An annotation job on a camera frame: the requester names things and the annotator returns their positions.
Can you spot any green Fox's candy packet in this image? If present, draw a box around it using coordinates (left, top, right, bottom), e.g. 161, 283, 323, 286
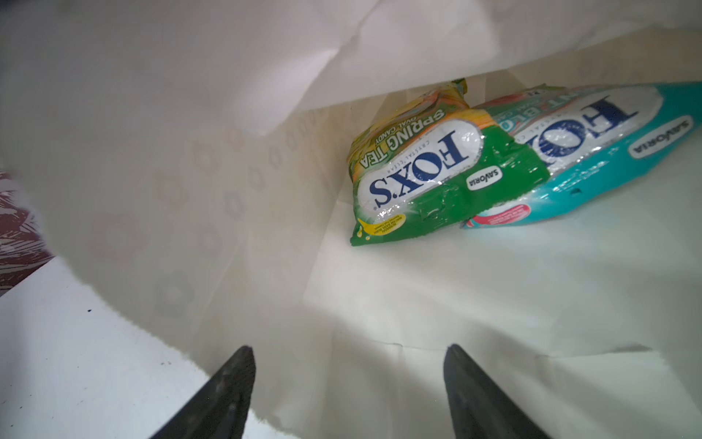
347, 80, 550, 246

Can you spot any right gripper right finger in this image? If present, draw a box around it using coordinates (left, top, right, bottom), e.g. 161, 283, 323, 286
444, 344, 548, 439

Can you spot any green white snack packet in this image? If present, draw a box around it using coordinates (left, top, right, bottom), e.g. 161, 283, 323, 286
463, 82, 701, 229

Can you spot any white printed paper bag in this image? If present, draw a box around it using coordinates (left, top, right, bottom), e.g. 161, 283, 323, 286
1, 1, 701, 438

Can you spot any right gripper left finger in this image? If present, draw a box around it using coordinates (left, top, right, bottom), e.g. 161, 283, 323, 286
153, 346, 256, 439

